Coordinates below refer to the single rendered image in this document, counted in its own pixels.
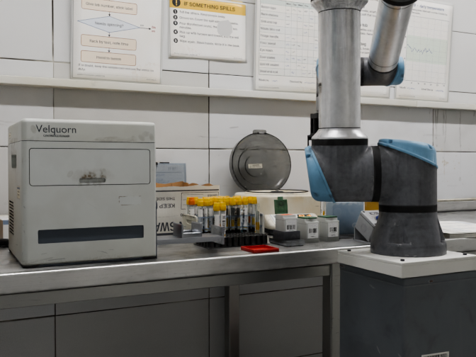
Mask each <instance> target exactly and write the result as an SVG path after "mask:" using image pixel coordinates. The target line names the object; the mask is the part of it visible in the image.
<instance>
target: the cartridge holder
mask: <svg viewBox="0 0 476 357"><path fill-rule="evenodd" d="M269 242H270V243H275V244H280V245H284V246H285V247H291V246H296V245H298V246H303V245H305V240H302V239H300V231H290V232H283V231H279V230H275V229H273V237H269Z"/></svg>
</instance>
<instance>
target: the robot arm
mask: <svg viewBox="0 0 476 357"><path fill-rule="evenodd" d="M417 1H418V0H379V2H378V9H377V13H376V17H375V25H374V29H373V36H372V40H371V44H370V52H369V56H368V57H361V9H362V8H363V7H364V6H365V5H366V4H367V3H368V0H310V4H311V6H312V7H313V8H314V9H315V10H316V11H317V13H318V59H317V65H316V68H315V71H316V111H317V112H318V113H311V114H310V135H308V136H307V147H306V148H305V158H306V164H307V173H308V179H309V184H310V193H311V196H312V197H313V198H314V199H315V200H316V201H320V202H333V203H335V202H379V215H378V220H377V222H376V225H375V229H374V231H373V236H372V238H371V241H370V252H371V253H373V254H378V255H383V256H396V257H414V258H419V257H435V256H444V255H446V254H447V244H446V241H445V237H444V235H443V231H442V229H441V225H440V222H439V220H438V215H437V169H438V165H437V158H436V149H435V148H434V146H432V145H431V144H428V143H424V142H416V141H410V140H396V139H379V140H378V145H377V146H368V136H367V135H366V134H365V133H364V132H363V131H362V130H361V86H392V85H400V84H401V83H402V82H403V80H404V59H403V58H402V57H400V54H401V51H402V46H403V43H404V38H405V35H406V32H407V28H408V25H409V19H410V17H411V14H412V9H413V6H414V3H415V2H417ZM309 140H311V141H312V146H309Z"/></svg>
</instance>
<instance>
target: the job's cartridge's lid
mask: <svg viewBox="0 0 476 357"><path fill-rule="evenodd" d="M274 209H275V214H288V201H287V199H283V197H282V196H278V199H277V200H274Z"/></svg>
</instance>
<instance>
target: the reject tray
mask: <svg viewBox="0 0 476 357"><path fill-rule="evenodd" d="M241 250H243V251H247V252H251V253H253V254H257V253H267V252H276V251H279V248H276V247H273V246H268V245H256V246H241Z"/></svg>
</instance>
